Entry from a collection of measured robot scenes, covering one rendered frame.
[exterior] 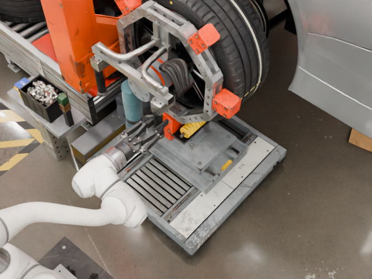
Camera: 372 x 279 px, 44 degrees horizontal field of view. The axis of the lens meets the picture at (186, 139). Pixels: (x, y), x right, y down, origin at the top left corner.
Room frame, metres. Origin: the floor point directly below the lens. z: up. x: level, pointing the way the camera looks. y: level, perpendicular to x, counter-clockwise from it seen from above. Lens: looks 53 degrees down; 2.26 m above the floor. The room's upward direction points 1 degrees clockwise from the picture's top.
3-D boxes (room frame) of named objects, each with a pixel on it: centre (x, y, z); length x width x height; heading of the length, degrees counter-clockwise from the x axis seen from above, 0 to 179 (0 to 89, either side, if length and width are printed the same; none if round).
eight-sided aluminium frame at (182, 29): (1.43, 0.09, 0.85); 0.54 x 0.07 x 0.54; 49
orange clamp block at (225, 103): (1.23, -0.16, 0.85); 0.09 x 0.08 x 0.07; 49
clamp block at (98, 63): (1.38, 0.35, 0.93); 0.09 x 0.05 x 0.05; 139
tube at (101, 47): (1.40, 0.24, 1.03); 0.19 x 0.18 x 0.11; 139
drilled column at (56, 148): (1.56, 0.74, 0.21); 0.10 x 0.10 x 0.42; 49
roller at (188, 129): (1.43, -0.07, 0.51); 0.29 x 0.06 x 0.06; 139
